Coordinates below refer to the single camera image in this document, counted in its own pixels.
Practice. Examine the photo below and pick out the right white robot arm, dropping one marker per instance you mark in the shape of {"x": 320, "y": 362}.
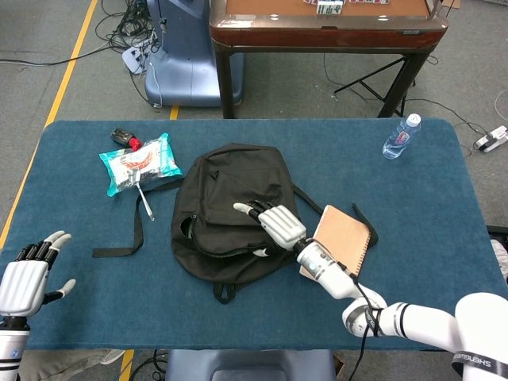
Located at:
{"x": 420, "y": 319}

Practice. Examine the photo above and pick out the black and red small device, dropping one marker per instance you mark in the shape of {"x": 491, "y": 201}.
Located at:
{"x": 121, "y": 137}

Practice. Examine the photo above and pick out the brown spiral notebook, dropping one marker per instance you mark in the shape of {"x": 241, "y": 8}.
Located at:
{"x": 343, "y": 234}

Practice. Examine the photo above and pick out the blue machine base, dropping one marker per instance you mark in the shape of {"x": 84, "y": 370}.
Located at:
{"x": 186, "y": 71}

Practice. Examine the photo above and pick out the brown mahjong table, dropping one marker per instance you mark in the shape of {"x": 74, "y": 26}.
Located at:
{"x": 325, "y": 33}

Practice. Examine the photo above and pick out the khaki fabric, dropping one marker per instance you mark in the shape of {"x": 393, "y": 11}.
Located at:
{"x": 67, "y": 365}

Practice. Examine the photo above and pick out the white pen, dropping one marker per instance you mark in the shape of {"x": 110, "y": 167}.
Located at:
{"x": 145, "y": 202}

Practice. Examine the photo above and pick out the black backpack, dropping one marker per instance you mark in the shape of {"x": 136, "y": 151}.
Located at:
{"x": 230, "y": 186}

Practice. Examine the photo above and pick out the white mahjong tile row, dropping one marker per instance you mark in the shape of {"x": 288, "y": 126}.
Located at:
{"x": 329, "y": 8}

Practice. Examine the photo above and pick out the white power strip with plugs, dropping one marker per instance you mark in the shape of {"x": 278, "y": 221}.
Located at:
{"x": 133, "y": 57}

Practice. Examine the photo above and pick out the blue table cloth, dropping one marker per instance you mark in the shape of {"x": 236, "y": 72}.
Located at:
{"x": 416, "y": 198}

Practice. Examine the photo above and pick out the white and red shoe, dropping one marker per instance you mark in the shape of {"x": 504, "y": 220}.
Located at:
{"x": 501, "y": 258}

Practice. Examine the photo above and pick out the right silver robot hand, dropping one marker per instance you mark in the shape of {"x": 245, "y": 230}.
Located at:
{"x": 282, "y": 226}

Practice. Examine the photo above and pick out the white power strip with black plug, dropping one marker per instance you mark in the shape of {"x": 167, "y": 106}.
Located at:
{"x": 494, "y": 139}

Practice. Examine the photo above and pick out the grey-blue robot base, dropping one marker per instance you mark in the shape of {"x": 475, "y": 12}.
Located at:
{"x": 250, "y": 365}

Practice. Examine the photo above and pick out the teal wet wipes pack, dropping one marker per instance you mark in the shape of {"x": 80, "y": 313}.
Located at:
{"x": 139, "y": 162}

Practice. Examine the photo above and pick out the clear plastic water bottle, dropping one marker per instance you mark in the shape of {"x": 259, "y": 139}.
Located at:
{"x": 397, "y": 141}

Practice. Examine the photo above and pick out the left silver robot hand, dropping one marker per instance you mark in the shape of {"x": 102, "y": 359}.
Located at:
{"x": 21, "y": 285}

